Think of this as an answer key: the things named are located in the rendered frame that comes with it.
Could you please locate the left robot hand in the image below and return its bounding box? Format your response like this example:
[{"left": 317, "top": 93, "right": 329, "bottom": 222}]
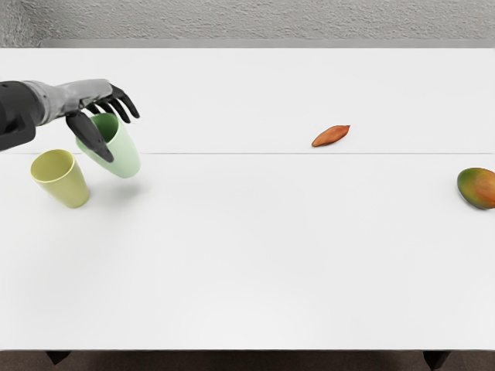
[{"left": 24, "top": 78, "right": 141, "bottom": 163}]

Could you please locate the light green cup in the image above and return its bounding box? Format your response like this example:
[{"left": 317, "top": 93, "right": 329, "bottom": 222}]
[{"left": 75, "top": 112, "right": 142, "bottom": 179}]

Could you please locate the yellow-green cup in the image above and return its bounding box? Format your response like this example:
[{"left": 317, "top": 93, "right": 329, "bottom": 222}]
[{"left": 30, "top": 149, "right": 90, "bottom": 209}]

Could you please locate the orange sweet potato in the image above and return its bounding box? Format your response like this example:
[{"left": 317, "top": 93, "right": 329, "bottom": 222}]
[{"left": 311, "top": 124, "right": 352, "bottom": 148}]

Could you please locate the green and red mango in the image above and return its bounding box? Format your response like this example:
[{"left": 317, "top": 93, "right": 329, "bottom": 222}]
[{"left": 456, "top": 167, "right": 495, "bottom": 211}]

